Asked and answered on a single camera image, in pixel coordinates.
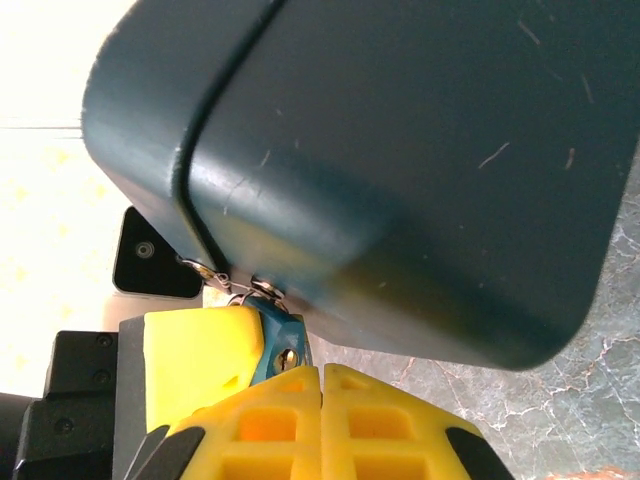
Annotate starry night tin box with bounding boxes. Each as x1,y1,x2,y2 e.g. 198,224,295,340
79,0,636,371

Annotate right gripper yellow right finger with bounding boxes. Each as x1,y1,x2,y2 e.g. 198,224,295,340
322,362,516,480

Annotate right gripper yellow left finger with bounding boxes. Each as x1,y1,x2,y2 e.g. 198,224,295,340
122,363,324,480

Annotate small blue padlock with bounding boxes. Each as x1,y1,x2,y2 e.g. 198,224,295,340
227,292,314,389

